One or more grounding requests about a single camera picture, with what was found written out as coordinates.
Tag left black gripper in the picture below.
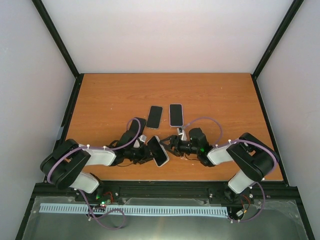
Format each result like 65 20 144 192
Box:
125 144 159 165

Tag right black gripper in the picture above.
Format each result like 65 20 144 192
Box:
159 135 199 158

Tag cream white phone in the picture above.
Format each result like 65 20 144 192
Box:
147 135 170 168

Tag lilac phone case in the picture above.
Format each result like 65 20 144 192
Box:
168 103 185 128

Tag clear magsafe phone case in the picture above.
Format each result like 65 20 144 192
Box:
145 105 164 130

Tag black screen phone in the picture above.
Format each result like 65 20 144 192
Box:
169 104 184 127

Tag black phone case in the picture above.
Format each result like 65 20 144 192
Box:
129 117 147 135

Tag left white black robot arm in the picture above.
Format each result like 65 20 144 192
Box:
40 130 153 202

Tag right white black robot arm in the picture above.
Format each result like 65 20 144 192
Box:
159 127 280 203

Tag left green controller board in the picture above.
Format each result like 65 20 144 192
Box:
97 194 114 207

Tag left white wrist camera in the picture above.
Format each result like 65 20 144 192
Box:
133 134 147 149

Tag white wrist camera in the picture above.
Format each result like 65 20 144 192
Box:
133 134 147 149
177 127 187 141

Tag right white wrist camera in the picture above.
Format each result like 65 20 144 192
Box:
177 127 187 141

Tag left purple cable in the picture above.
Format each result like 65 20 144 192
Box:
48 117 142 230

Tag black aluminium frame rail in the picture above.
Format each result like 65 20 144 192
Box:
32 180 300 204

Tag left black side rail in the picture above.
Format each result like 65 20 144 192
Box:
53 73 85 151

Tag black side rail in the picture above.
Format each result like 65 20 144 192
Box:
53 73 85 151
250 74 289 187

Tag right wired connector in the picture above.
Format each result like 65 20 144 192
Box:
236 195 251 220

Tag light blue cable duct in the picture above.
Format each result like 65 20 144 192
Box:
38 203 228 218

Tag right black side rail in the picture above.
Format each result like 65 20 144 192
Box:
250 74 289 187

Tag left black frame post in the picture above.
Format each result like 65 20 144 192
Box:
32 0 80 79

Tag black frame post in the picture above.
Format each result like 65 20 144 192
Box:
32 0 80 79
251 0 304 80

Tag right black frame post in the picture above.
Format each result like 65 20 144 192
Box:
251 0 304 80

